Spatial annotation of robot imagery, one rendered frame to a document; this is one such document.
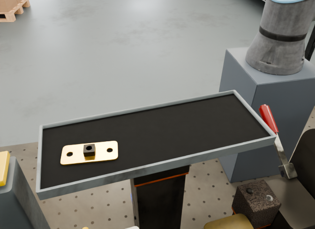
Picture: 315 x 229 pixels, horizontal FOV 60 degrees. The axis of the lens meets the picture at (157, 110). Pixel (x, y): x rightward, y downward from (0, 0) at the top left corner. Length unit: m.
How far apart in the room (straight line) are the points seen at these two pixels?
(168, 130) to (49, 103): 2.19
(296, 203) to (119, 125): 0.32
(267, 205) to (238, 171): 0.49
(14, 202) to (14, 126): 2.01
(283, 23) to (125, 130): 0.46
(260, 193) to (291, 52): 0.41
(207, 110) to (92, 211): 0.55
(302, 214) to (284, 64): 0.39
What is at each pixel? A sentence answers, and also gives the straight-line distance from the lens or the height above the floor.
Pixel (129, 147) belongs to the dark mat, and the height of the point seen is 1.16.
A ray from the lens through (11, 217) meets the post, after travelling 0.51.
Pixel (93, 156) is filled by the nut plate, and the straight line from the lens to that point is 0.43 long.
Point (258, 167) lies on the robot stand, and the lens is 0.98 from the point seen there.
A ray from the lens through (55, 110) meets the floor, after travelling 2.51.
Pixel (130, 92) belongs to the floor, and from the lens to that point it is 2.56.
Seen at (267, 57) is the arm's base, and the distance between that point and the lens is 0.77.
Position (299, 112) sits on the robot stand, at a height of 0.98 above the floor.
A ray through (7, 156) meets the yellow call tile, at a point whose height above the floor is 1.16.
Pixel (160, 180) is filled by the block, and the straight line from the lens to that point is 0.49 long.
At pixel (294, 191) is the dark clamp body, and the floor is 1.08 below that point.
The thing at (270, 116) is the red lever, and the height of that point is 1.15.
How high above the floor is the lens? 1.47
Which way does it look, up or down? 39 degrees down
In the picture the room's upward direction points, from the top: straight up
